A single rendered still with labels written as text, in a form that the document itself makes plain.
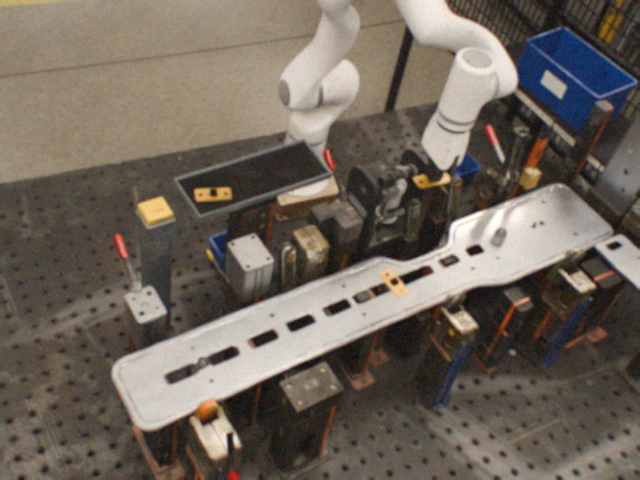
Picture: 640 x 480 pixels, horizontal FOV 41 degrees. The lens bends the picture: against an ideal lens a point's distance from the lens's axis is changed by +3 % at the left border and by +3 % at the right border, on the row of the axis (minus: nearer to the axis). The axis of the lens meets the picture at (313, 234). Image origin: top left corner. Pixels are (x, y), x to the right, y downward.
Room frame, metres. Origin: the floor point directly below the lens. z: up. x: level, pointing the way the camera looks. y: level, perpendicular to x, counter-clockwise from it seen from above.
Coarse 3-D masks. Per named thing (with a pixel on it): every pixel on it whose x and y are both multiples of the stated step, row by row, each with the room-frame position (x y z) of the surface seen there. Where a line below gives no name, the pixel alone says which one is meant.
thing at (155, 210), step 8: (152, 200) 1.29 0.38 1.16; (160, 200) 1.30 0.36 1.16; (144, 208) 1.26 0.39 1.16; (152, 208) 1.27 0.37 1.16; (160, 208) 1.27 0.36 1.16; (168, 208) 1.28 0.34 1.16; (144, 216) 1.24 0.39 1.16; (152, 216) 1.24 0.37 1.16; (160, 216) 1.25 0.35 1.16; (168, 216) 1.26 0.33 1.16
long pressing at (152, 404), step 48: (480, 240) 1.53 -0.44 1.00; (528, 240) 1.57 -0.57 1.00; (576, 240) 1.60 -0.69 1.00; (336, 288) 1.27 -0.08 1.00; (432, 288) 1.33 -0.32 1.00; (192, 336) 1.05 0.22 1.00; (240, 336) 1.08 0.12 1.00; (288, 336) 1.10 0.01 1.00; (336, 336) 1.13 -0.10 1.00; (144, 384) 0.91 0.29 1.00; (192, 384) 0.93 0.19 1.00; (240, 384) 0.96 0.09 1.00
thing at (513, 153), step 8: (512, 128) 1.76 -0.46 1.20; (520, 128) 1.75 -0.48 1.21; (512, 136) 1.74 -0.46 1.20; (520, 136) 1.73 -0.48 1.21; (528, 136) 1.72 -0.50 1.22; (512, 144) 1.73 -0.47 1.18; (520, 144) 1.75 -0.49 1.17; (528, 144) 1.72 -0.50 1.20; (512, 152) 1.72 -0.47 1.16; (520, 152) 1.74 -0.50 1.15; (504, 160) 1.73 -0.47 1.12; (512, 160) 1.73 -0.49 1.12; (504, 168) 1.72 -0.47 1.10; (512, 168) 1.74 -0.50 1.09; (504, 176) 1.72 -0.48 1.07; (512, 176) 1.73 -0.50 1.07
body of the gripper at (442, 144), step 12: (432, 120) 1.44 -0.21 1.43; (432, 132) 1.43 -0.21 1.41; (444, 132) 1.40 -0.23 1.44; (456, 132) 1.39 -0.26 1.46; (468, 132) 1.40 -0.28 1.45; (432, 144) 1.42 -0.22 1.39; (444, 144) 1.39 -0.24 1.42; (456, 144) 1.38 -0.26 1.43; (432, 156) 1.41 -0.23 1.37; (444, 156) 1.38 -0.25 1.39; (444, 168) 1.37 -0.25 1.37
